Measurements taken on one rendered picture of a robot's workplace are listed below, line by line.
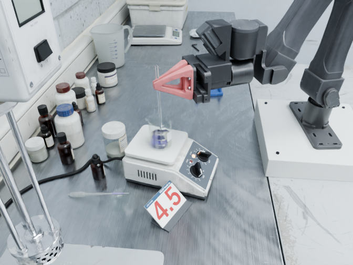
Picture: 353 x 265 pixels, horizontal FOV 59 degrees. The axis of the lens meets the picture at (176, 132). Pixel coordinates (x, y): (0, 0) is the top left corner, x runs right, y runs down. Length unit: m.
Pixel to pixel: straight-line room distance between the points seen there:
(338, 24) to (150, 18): 1.17
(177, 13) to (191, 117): 0.86
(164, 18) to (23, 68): 1.51
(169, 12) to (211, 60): 1.12
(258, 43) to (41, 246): 0.50
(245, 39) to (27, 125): 0.62
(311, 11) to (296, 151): 0.32
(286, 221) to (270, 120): 0.30
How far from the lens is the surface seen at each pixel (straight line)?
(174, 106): 1.03
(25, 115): 0.93
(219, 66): 0.61
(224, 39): 0.61
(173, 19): 1.74
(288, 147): 0.81
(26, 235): 0.48
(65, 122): 0.85
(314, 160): 0.80
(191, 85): 0.62
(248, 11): 2.15
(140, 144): 0.73
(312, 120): 0.87
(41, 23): 0.30
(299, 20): 0.68
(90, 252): 0.64
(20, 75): 0.27
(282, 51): 0.68
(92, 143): 0.90
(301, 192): 0.78
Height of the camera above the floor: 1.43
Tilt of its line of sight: 35 degrees down
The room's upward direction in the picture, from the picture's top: straight up
